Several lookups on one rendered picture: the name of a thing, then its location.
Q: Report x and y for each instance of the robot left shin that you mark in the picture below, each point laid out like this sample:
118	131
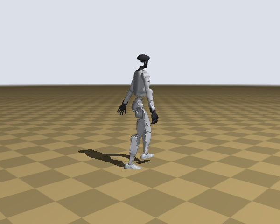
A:
146	140

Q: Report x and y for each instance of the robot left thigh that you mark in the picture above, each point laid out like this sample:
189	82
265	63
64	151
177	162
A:
147	127

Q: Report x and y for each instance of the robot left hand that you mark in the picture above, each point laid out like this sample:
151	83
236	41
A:
122	108

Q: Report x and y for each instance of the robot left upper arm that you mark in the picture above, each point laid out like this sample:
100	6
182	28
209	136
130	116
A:
131	87

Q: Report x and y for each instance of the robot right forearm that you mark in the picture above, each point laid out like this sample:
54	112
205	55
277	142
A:
150	99

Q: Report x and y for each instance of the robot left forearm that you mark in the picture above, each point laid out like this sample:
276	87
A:
128	95

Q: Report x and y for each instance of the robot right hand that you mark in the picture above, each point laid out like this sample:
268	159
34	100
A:
154	116

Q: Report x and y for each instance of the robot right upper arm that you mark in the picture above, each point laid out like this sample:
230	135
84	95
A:
145	78

